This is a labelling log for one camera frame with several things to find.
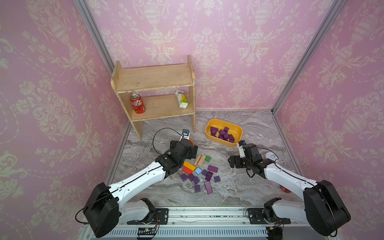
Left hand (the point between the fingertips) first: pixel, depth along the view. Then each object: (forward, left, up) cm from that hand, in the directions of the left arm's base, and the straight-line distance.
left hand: (188, 145), depth 82 cm
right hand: (-2, -28, -11) cm, 31 cm away
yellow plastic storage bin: (+18, -23, -12) cm, 32 cm away
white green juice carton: (+27, +5, +10) cm, 29 cm away
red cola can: (+18, +29, +13) cm, 37 cm away
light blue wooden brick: (-9, -6, -15) cm, 18 cm away
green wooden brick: (0, -12, -16) cm, 20 cm away
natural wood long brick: (-2, -5, -15) cm, 16 cm away
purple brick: (+21, -17, -14) cm, 30 cm away
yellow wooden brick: (-5, -1, -16) cm, 16 cm away
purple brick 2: (-6, -15, -16) cm, 23 cm away
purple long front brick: (-17, -12, -16) cm, 27 cm away
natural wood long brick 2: (-2, -7, -15) cm, 17 cm away
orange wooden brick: (+14, -1, -16) cm, 22 cm away
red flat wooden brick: (-8, +1, -16) cm, 18 cm away
